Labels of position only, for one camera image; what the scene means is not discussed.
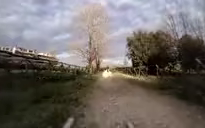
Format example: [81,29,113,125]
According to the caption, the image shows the bare tree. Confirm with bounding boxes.
[73,3,111,73]

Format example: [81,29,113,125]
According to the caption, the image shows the grey gravel path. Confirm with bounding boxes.
[65,71,205,128]

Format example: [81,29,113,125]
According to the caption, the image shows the robot's own part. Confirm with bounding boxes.
[62,116,76,128]
[126,121,136,128]

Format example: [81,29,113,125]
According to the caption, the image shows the row of trees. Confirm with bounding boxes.
[124,9,205,76]

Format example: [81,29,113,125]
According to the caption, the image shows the grass verge with weeds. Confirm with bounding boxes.
[0,69,98,128]

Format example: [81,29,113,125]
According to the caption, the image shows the long white building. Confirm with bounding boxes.
[0,44,56,61]

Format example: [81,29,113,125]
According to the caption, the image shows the grass verge with bushes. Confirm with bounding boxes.
[111,67,205,108]

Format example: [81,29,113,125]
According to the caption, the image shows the wooden post fence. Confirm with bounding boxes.
[113,57,205,78]

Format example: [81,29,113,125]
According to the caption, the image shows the wooden rail fence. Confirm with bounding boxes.
[0,48,88,73]

